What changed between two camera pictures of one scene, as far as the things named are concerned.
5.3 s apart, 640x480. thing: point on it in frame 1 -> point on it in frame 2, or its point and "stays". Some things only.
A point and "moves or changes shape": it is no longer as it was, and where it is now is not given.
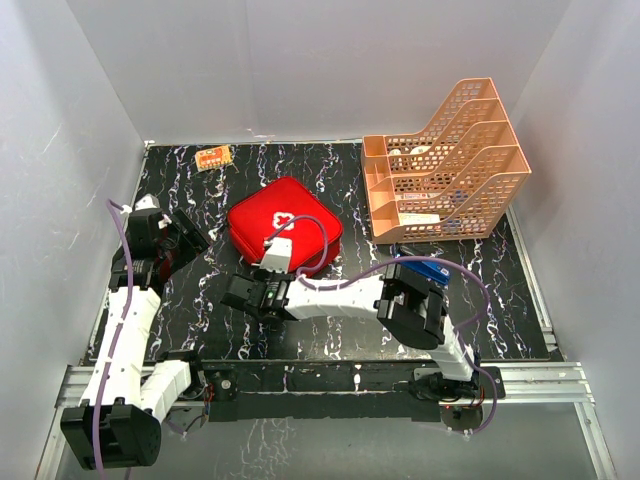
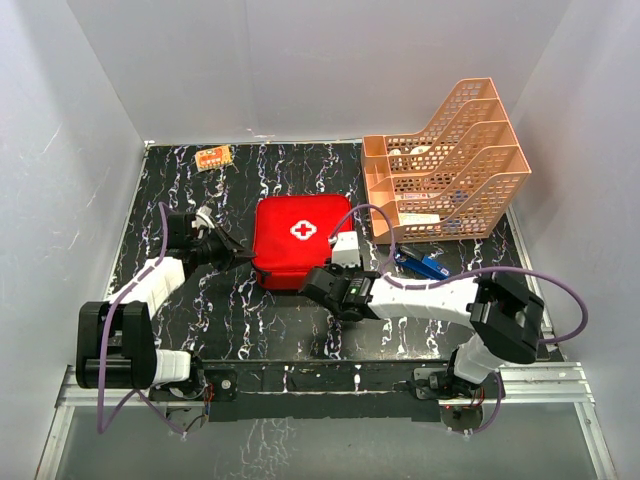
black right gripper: x=259 y=274 -> x=337 y=266
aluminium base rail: x=555 y=386 stays
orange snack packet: x=213 y=157 stays
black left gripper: x=194 y=241 -> x=240 y=255
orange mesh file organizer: x=454 y=181 stays
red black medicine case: x=250 y=219 moves or changes shape
